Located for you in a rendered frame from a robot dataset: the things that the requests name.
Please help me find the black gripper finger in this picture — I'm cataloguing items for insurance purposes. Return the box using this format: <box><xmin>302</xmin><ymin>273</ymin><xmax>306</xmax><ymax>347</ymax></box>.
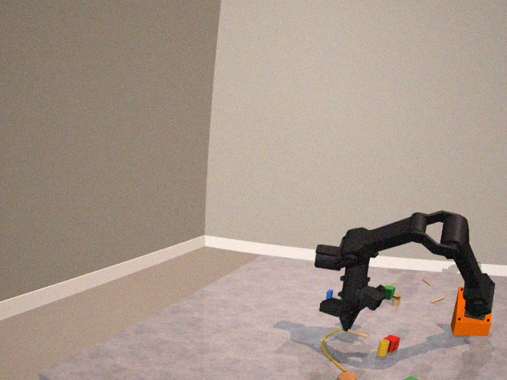
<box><xmin>339</xmin><ymin>309</ymin><xmax>358</xmax><ymax>332</ymax></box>
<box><xmin>349</xmin><ymin>305</ymin><xmax>366</xmax><ymax>329</ymax></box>

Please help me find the yellow wooden cylinder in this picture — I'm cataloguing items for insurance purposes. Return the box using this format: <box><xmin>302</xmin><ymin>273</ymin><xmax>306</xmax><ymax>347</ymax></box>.
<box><xmin>377</xmin><ymin>339</ymin><xmax>390</xmax><ymax>357</ymax></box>

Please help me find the red block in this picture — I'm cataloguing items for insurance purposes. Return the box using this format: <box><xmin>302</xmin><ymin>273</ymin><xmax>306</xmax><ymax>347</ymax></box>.
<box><xmin>384</xmin><ymin>335</ymin><xmax>400</xmax><ymax>353</ymax></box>

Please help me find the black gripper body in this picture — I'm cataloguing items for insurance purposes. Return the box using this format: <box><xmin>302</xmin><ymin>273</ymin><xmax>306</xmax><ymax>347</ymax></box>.
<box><xmin>319</xmin><ymin>273</ymin><xmax>371</xmax><ymax>317</ymax></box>

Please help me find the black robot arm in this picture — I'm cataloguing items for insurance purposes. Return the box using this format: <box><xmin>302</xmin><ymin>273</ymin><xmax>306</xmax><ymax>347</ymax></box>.
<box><xmin>314</xmin><ymin>210</ymin><xmax>495</xmax><ymax>321</ymax></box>

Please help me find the small tan wooden cylinder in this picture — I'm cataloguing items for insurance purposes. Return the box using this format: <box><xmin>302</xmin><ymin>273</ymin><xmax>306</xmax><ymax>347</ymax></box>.
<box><xmin>392</xmin><ymin>294</ymin><xmax>401</xmax><ymax>305</ymax></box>

